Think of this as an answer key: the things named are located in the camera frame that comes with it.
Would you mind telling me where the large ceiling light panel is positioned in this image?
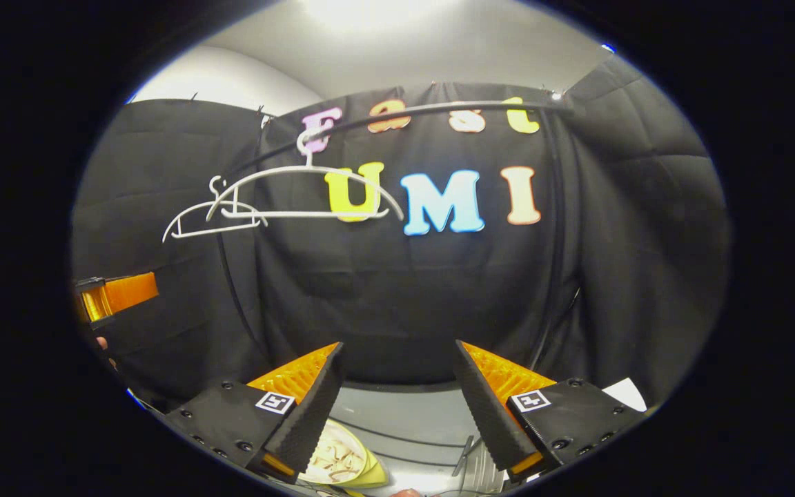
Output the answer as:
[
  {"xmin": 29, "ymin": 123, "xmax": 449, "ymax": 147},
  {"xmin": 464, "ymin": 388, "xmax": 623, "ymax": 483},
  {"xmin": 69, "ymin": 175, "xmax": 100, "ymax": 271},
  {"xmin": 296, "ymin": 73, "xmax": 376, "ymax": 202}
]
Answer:
[{"xmin": 301, "ymin": 0, "xmax": 467, "ymax": 32}]

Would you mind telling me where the yellow-green laundry hamper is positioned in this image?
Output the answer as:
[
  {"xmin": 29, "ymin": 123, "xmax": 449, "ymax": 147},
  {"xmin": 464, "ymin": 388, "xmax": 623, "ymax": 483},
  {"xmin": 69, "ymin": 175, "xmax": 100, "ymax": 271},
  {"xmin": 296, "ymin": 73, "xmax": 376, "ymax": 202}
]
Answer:
[{"xmin": 297, "ymin": 418, "xmax": 391, "ymax": 492}]

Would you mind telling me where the silver ribbed metal box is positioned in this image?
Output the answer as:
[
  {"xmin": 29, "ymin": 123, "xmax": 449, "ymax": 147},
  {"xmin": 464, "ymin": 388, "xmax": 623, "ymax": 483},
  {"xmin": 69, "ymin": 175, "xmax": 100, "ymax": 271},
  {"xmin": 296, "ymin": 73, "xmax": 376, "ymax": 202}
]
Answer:
[{"xmin": 453, "ymin": 435, "xmax": 509, "ymax": 494}]

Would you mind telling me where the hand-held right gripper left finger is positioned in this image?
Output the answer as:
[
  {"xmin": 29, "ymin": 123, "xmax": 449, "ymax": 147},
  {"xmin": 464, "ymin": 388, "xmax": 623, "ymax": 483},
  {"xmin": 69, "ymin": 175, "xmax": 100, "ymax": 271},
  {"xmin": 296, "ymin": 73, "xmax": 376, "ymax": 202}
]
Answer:
[{"xmin": 163, "ymin": 342, "xmax": 345, "ymax": 484}]

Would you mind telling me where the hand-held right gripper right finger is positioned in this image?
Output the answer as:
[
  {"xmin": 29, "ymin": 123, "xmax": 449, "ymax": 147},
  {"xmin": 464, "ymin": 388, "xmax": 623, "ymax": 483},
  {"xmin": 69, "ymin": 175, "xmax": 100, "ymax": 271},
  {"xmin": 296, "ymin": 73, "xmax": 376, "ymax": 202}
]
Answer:
[{"xmin": 454, "ymin": 340, "xmax": 649, "ymax": 484}]

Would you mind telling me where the white plastic clothes hanger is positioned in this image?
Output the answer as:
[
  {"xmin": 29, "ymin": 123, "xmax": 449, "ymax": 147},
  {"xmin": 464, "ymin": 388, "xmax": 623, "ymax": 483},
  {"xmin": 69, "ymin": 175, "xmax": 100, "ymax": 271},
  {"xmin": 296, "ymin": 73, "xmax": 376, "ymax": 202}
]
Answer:
[
  {"xmin": 206, "ymin": 128, "xmax": 405, "ymax": 223},
  {"xmin": 161, "ymin": 176, "xmax": 268, "ymax": 244}
]

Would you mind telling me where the white paper sheet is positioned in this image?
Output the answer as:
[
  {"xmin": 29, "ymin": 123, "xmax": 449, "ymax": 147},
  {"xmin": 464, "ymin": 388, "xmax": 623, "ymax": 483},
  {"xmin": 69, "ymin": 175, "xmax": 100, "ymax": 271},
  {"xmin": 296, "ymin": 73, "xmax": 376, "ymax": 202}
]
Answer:
[{"xmin": 601, "ymin": 378, "xmax": 648, "ymax": 413}]

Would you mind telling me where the black metal clothes rack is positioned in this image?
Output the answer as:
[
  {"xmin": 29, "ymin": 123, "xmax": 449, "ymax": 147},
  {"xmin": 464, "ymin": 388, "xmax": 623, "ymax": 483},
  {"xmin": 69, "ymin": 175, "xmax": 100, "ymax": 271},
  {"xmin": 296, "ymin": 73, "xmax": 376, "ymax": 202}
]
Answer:
[{"xmin": 215, "ymin": 99, "xmax": 578, "ymax": 477}]

